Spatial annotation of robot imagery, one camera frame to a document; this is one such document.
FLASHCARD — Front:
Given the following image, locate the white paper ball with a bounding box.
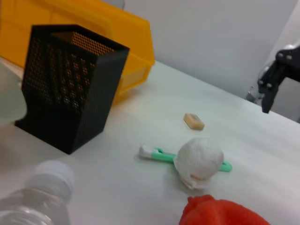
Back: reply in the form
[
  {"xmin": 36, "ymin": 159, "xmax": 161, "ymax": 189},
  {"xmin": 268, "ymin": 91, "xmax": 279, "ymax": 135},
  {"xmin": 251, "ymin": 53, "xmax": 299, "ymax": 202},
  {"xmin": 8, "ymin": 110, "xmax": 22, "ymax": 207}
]
[{"xmin": 173, "ymin": 137, "xmax": 225, "ymax": 190}]

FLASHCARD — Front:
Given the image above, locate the tan eraser block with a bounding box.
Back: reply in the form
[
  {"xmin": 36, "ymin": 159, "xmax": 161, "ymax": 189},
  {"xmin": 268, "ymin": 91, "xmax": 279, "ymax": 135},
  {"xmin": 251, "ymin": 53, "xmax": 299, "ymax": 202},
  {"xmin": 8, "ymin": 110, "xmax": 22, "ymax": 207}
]
[{"xmin": 183, "ymin": 112, "xmax": 205, "ymax": 130}]

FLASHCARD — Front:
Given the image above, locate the black mesh pen holder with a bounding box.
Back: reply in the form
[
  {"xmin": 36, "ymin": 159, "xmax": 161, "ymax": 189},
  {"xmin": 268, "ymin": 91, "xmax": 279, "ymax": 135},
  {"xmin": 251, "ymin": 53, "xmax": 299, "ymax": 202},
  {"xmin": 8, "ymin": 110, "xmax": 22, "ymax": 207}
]
[{"xmin": 15, "ymin": 24, "xmax": 130, "ymax": 155}]

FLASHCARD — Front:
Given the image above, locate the orange toy fruit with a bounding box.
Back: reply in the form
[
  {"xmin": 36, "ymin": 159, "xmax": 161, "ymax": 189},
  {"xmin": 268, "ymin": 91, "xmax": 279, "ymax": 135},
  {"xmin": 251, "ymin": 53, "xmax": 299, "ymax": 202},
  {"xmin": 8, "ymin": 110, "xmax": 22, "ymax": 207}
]
[{"xmin": 179, "ymin": 194, "xmax": 271, "ymax": 225}]

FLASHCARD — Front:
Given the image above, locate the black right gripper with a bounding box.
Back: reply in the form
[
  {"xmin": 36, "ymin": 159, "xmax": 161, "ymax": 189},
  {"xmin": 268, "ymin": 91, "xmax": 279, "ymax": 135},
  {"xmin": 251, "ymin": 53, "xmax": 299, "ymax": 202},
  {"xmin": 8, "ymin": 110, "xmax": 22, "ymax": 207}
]
[{"xmin": 257, "ymin": 44, "xmax": 300, "ymax": 114}]

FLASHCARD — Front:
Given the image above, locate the pale green glass fruit plate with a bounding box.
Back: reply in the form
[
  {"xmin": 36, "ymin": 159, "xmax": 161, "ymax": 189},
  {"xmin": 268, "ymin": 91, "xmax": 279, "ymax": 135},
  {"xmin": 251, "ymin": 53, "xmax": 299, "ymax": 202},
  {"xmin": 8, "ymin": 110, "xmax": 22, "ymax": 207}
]
[{"xmin": 0, "ymin": 62, "xmax": 29, "ymax": 128}]

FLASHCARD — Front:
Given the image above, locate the yellow plastic bin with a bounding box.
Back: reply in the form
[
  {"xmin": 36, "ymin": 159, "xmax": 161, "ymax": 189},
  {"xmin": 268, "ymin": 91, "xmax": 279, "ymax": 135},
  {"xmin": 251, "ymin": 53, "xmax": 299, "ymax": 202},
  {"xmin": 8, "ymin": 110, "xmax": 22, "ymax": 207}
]
[{"xmin": 0, "ymin": 0, "xmax": 156, "ymax": 104}]

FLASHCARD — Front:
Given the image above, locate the clear water bottle green label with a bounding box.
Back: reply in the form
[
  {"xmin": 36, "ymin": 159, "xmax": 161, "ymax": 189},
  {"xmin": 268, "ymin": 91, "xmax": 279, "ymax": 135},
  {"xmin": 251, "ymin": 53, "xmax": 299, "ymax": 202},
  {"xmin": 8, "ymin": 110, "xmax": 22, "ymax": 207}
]
[{"xmin": 0, "ymin": 160, "xmax": 75, "ymax": 225}]

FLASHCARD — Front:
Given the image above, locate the mint green utility knife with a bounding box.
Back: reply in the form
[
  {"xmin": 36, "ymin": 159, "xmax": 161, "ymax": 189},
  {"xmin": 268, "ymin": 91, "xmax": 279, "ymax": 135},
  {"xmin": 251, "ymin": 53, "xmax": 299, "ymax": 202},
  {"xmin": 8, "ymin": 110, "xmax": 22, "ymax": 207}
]
[{"xmin": 140, "ymin": 145, "xmax": 233, "ymax": 173}]

